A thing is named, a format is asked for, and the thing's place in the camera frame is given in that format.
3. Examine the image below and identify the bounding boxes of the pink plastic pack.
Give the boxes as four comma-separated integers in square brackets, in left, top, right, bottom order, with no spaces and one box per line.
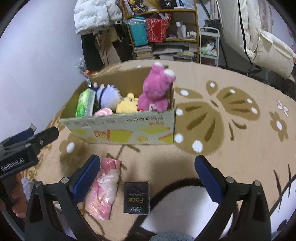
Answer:
[85,158,121,220]

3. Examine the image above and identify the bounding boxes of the green tissue pack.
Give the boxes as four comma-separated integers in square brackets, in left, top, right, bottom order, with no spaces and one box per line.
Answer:
[75,88,96,118]

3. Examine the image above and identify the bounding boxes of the pink round plush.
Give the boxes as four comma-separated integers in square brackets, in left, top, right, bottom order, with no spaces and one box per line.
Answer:
[93,108,113,116]

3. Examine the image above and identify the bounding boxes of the white haired plush doll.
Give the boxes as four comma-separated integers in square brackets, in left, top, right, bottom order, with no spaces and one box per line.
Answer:
[91,82,122,112]

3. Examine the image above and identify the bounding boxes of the yellow plush toy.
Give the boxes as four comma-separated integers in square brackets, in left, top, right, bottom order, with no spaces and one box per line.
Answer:
[116,92,138,113]

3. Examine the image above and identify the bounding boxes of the magenta plush bear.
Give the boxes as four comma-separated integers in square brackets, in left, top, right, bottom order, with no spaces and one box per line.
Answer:
[137,62,176,111]

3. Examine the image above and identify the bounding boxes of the person's left hand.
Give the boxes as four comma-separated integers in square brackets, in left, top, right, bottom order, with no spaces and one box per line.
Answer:
[12,173,27,218]

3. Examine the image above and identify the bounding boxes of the black Face tissue pack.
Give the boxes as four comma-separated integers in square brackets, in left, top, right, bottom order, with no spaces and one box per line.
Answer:
[123,182,151,215]

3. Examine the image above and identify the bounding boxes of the open cardboard box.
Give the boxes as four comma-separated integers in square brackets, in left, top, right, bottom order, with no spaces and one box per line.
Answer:
[60,67,175,145]

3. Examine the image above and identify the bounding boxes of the plastic bag on floor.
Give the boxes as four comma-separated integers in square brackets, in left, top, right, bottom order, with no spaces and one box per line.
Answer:
[76,58,98,78]

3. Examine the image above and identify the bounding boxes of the black hanging garment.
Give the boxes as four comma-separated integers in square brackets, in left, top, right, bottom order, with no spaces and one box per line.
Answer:
[81,34,104,71]

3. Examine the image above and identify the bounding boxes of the beige hanging trousers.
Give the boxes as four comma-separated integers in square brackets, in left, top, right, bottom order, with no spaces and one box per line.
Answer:
[95,26,122,67]

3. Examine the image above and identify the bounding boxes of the white puffer jacket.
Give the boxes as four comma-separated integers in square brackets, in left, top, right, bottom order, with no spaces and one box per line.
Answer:
[74,0,122,35]

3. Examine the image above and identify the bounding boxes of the stack of books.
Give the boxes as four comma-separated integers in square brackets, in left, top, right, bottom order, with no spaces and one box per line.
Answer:
[134,45,154,60]

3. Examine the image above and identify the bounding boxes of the white utility cart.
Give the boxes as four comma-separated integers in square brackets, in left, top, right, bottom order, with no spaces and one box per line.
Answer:
[199,26,220,67]

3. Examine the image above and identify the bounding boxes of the teal bag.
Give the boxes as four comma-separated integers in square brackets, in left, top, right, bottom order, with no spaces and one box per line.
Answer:
[127,16,148,47]

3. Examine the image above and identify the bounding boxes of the wooden shelf unit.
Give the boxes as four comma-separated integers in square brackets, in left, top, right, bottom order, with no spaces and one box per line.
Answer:
[120,1,200,63]

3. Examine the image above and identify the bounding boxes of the red gift bag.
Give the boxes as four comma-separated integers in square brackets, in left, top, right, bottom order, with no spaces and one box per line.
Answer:
[146,13,171,43]

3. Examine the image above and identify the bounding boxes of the black box with 40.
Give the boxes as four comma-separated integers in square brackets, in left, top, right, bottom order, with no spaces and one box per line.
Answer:
[159,0,177,9]

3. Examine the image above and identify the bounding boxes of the wall power socket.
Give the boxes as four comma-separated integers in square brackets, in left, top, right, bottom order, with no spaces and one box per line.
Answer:
[29,124,37,132]

